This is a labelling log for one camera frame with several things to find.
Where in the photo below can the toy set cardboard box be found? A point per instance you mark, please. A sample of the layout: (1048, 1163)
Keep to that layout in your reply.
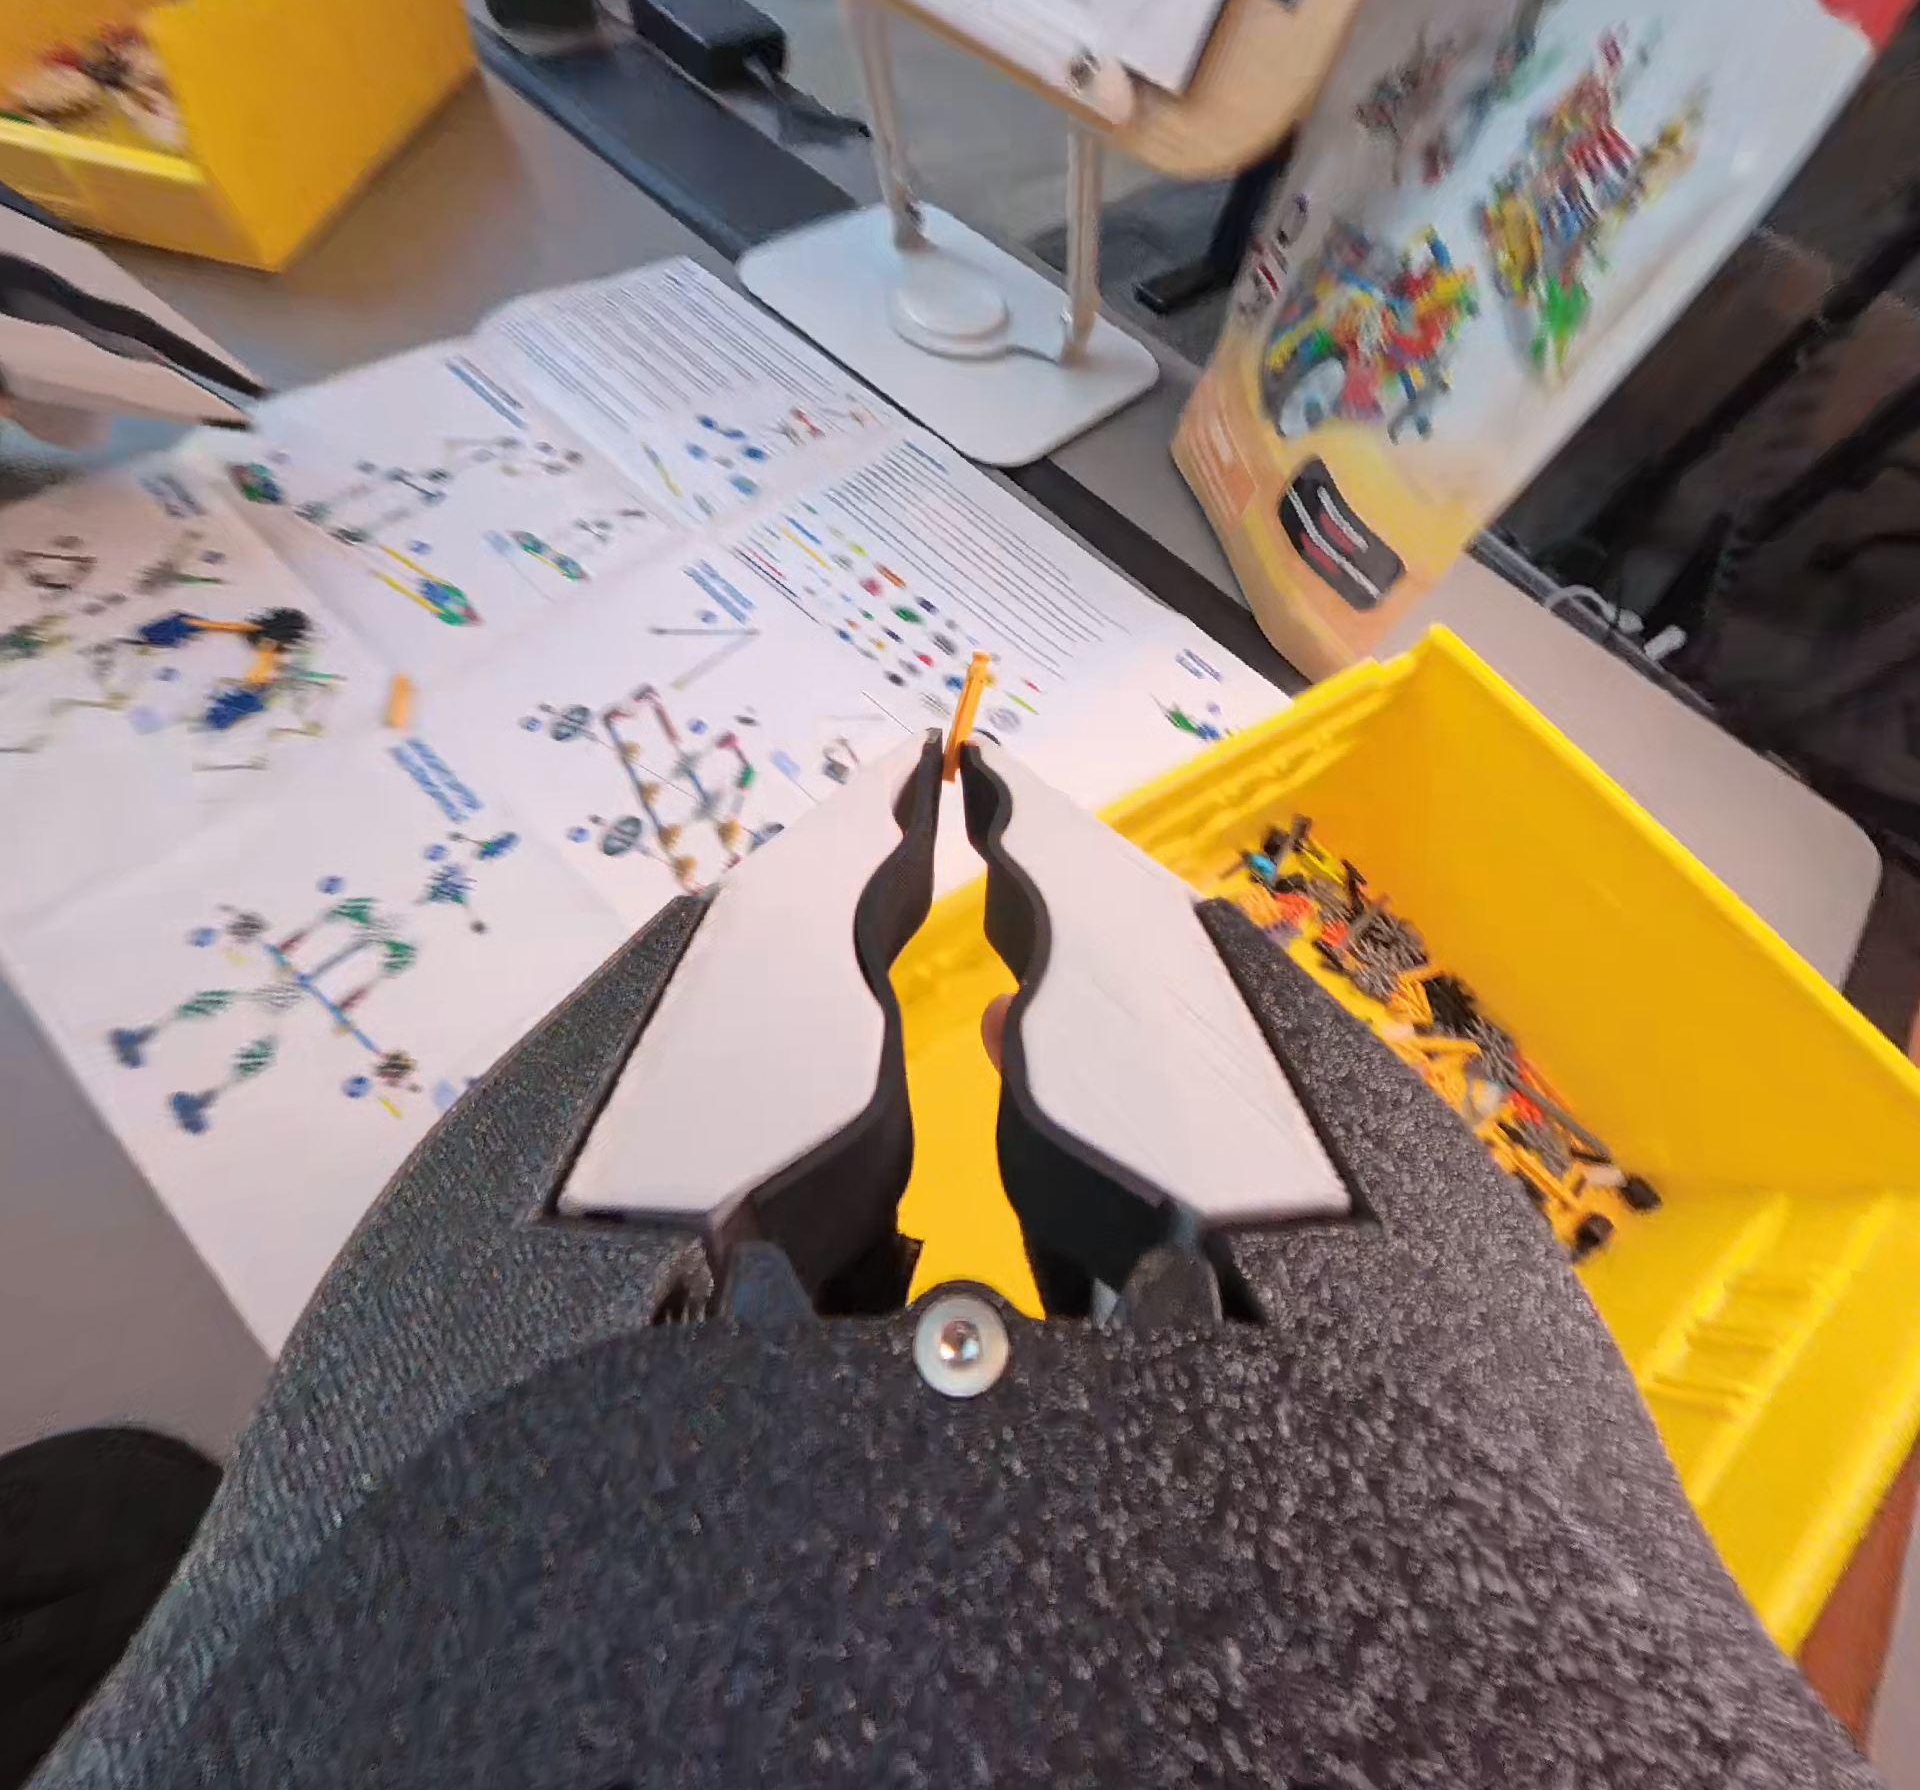
(1443, 259)

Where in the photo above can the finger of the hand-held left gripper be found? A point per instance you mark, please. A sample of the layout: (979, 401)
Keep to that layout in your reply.
(121, 398)
(77, 244)

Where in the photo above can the pile of black orange pieces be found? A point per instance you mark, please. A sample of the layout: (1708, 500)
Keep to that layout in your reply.
(1443, 1026)

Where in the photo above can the pile of colourful building pieces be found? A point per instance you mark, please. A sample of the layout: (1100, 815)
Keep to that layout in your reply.
(91, 83)

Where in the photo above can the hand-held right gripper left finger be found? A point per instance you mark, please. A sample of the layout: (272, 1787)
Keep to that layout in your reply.
(737, 1071)

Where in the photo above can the yellow plastic bin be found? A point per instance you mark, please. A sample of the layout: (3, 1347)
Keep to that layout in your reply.
(332, 83)
(1803, 1312)

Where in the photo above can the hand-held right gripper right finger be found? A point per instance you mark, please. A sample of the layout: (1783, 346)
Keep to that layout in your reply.
(1186, 1071)

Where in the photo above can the black power adapter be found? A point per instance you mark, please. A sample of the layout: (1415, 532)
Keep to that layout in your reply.
(706, 21)

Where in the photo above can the blue plastic connector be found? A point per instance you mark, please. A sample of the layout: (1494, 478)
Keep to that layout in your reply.
(166, 628)
(226, 711)

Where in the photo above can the white instruction sheet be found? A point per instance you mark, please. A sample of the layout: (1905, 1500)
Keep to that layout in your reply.
(603, 472)

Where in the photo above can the wooden sign board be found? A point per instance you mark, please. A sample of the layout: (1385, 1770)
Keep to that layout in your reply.
(1202, 21)

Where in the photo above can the yellow plastic rod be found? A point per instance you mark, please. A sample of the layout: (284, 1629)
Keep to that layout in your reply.
(396, 700)
(969, 711)
(272, 670)

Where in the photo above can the black plastic connector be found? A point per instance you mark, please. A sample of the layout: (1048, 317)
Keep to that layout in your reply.
(278, 625)

